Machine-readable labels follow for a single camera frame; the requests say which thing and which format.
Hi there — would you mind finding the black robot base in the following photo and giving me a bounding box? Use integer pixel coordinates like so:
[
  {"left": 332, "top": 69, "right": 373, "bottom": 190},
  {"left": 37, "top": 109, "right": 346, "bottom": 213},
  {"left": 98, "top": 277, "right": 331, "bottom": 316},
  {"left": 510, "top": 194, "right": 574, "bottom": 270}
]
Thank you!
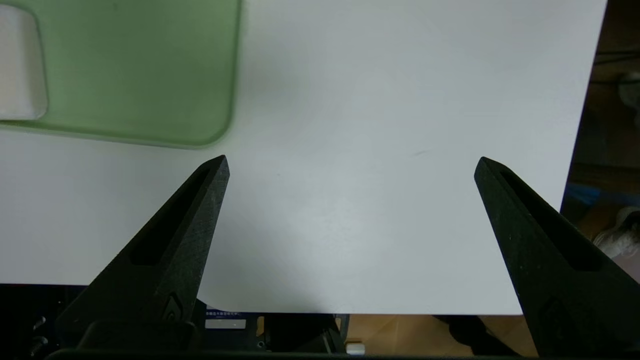
[{"left": 0, "top": 284, "right": 351, "bottom": 357}]

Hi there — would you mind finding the white rectangular sponge block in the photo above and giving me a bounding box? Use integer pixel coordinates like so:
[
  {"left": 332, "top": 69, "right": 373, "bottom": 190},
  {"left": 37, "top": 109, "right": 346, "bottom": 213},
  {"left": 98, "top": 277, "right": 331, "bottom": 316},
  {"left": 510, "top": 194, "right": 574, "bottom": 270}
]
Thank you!
[{"left": 0, "top": 4, "right": 49, "bottom": 121}]

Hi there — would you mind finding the light green plastic tray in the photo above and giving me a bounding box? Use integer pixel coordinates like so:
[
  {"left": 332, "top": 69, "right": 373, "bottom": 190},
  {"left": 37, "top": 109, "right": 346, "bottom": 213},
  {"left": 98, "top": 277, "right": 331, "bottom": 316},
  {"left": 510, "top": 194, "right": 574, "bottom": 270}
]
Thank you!
[{"left": 0, "top": 0, "right": 243, "bottom": 150}]

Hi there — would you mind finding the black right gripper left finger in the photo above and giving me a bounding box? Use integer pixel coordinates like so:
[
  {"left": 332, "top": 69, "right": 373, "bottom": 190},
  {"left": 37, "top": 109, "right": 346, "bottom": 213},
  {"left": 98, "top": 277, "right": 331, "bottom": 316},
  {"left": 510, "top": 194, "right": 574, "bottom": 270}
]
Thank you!
[{"left": 54, "top": 155, "right": 231, "bottom": 352}]

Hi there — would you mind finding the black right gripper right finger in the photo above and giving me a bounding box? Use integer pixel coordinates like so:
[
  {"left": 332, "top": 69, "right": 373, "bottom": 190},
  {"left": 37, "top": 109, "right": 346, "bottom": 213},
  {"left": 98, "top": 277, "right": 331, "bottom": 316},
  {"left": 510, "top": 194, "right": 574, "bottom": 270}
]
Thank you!
[{"left": 474, "top": 156, "right": 640, "bottom": 360}]

